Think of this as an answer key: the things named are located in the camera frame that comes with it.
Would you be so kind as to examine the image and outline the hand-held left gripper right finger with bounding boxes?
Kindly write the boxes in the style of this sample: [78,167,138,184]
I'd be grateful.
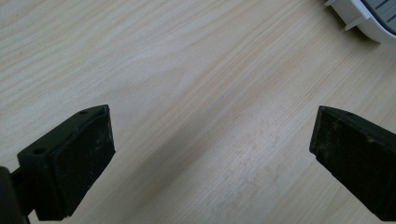
[308,105,396,222]

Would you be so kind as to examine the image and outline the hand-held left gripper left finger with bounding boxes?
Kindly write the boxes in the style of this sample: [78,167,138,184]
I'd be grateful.
[17,104,117,222]

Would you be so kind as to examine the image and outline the white plastic basket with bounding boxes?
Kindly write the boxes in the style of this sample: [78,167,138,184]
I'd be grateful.
[324,0,396,45]

